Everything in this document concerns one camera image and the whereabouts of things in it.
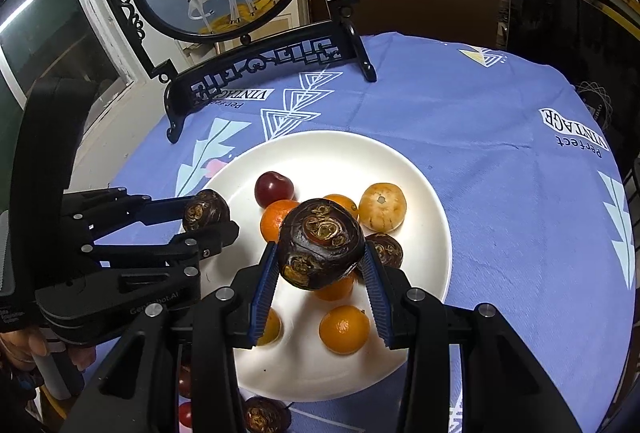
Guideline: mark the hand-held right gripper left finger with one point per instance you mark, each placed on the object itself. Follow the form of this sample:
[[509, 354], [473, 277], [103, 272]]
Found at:
[[262, 298]]

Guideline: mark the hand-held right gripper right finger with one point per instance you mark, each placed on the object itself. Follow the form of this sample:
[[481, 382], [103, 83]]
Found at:
[[377, 298]]

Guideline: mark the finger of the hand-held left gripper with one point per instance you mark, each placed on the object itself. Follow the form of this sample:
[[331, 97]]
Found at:
[[165, 209], [210, 240]]

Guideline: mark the dark water chestnut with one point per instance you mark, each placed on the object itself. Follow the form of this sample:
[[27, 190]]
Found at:
[[387, 250], [320, 243], [205, 210], [262, 414]]

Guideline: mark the small orange tangerine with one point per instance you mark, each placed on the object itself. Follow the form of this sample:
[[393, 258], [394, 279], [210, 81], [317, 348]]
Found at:
[[336, 290], [345, 203], [272, 327], [344, 329], [277, 219]]

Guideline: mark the dark red cherry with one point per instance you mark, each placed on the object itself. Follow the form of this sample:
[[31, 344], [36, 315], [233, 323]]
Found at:
[[274, 188], [184, 380], [185, 414]]

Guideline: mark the tan round fruit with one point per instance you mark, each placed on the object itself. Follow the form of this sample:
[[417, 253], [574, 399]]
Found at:
[[382, 206]]

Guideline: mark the white round plate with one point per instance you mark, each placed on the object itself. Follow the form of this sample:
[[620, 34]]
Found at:
[[325, 163]]

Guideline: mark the person's left hand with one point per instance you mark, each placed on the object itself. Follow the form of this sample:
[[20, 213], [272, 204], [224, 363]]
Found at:
[[25, 345]]

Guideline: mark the white framed window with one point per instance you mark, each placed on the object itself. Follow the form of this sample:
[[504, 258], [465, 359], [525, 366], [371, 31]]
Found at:
[[60, 38]]

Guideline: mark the blue printed tablecloth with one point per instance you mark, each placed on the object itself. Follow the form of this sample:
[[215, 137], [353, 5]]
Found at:
[[450, 113]]

